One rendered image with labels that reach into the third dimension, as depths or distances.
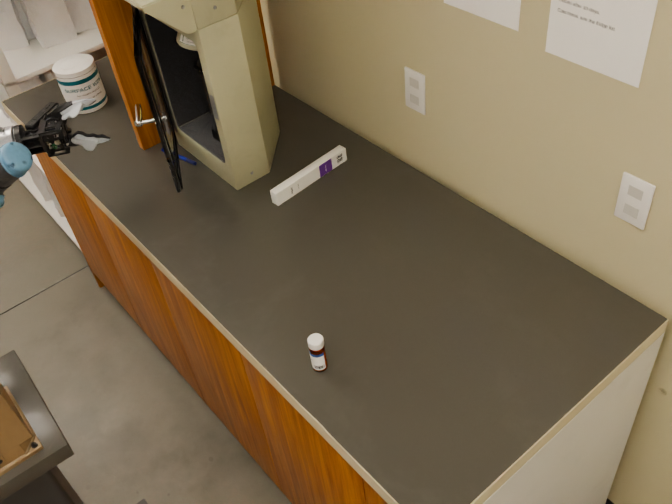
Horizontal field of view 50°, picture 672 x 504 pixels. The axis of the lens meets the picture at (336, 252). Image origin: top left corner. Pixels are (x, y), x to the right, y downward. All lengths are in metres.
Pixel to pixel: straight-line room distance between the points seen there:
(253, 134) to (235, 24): 0.31
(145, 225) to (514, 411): 1.06
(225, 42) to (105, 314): 1.64
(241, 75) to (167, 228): 0.44
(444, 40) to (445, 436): 0.89
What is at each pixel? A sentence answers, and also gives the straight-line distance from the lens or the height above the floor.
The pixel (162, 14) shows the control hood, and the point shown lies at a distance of 1.68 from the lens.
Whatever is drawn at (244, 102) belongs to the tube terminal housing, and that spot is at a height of 1.18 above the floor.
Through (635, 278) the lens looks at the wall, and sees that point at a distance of 1.69.
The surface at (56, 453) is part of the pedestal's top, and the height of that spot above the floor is 0.93.
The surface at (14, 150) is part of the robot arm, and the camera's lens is 1.78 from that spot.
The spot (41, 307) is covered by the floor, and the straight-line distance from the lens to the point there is 3.29.
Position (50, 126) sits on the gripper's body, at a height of 1.24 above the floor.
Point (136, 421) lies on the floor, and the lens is 2.74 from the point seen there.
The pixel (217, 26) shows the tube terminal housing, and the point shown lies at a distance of 1.76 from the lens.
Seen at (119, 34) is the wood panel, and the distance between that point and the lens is 2.07.
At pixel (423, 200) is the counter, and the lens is 1.87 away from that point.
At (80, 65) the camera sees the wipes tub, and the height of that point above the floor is 1.09.
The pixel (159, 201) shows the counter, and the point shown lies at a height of 0.94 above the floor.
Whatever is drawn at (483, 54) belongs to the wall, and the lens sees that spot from 1.66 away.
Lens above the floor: 2.14
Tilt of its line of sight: 44 degrees down
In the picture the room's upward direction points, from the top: 8 degrees counter-clockwise
